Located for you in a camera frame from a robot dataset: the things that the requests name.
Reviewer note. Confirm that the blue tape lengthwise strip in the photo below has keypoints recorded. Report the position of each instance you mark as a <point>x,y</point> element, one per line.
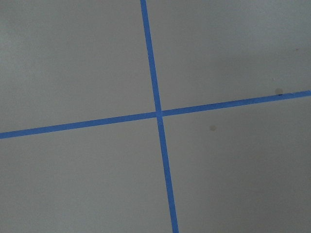
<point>159,117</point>

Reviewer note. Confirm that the blue tape crosswise strip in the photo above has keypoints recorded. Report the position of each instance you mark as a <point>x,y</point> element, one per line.
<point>165,113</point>

